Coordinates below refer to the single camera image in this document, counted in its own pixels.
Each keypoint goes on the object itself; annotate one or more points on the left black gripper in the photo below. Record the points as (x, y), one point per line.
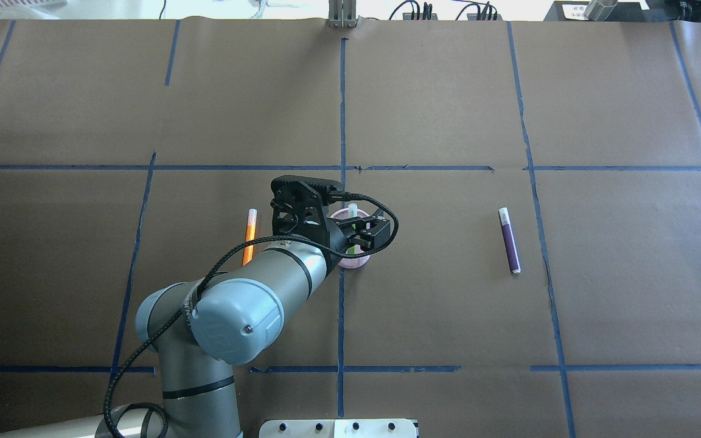
(338, 241)

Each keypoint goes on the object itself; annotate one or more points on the orange highlighter pen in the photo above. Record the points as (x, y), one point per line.
(250, 235)

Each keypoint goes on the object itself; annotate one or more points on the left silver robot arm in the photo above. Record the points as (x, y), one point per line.
(201, 330)

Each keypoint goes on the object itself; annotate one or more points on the pink mesh pen holder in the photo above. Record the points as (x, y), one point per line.
(334, 261)

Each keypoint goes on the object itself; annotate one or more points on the purple highlighter pen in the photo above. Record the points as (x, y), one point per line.
(510, 245)

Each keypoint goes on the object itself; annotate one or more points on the black box on desk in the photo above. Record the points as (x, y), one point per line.
(622, 11)

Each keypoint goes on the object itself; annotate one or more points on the small steel cup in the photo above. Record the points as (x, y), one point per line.
(599, 10)

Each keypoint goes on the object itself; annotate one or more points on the white plastic basket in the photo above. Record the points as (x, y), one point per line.
(13, 5)

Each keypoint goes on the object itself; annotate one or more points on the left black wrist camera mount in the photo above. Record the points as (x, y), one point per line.
(301, 207)

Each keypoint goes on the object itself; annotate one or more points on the aluminium profile post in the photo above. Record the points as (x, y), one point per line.
(342, 14)

